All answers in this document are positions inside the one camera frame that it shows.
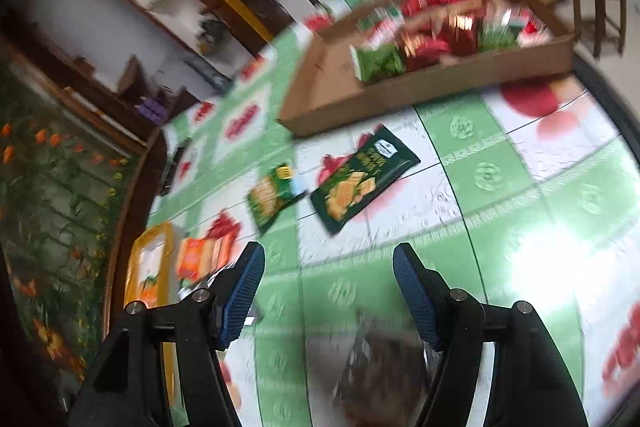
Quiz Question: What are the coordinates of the small green yellow-corner packet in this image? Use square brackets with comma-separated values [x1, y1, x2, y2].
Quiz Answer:
[244, 164, 309, 231]

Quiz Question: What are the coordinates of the dark silver foil packet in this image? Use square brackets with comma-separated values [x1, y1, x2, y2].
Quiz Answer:
[332, 319, 438, 427]

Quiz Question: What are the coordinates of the long orange cracker pack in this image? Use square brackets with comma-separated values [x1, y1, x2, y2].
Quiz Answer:
[175, 236, 237, 284]

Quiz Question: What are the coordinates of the brown cardboard tray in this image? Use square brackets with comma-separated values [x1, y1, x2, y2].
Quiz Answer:
[277, 0, 577, 138]

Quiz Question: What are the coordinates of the pile of red green packets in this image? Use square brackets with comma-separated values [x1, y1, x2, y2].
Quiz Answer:
[349, 0, 557, 84]

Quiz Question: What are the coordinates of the large dark green cracker packet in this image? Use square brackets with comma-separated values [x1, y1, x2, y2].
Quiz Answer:
[309, 124, 421, 236]

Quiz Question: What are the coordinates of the black remote control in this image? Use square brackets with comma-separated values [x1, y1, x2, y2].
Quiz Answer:
[159, 138, 192, 198]

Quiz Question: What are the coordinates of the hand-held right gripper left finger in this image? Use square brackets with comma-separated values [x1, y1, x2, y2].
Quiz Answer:
[67, 241, 266, 427]

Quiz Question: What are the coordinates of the shallow yellow-edged box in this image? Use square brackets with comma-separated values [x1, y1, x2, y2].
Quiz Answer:
[124, 222, 177, 404]

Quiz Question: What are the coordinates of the green fruit print tablecloth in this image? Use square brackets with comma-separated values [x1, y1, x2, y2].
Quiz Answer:
[144, 0, 640, 427]

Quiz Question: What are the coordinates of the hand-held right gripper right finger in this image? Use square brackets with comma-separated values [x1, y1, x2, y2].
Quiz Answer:
[392, 242, 592, 427]

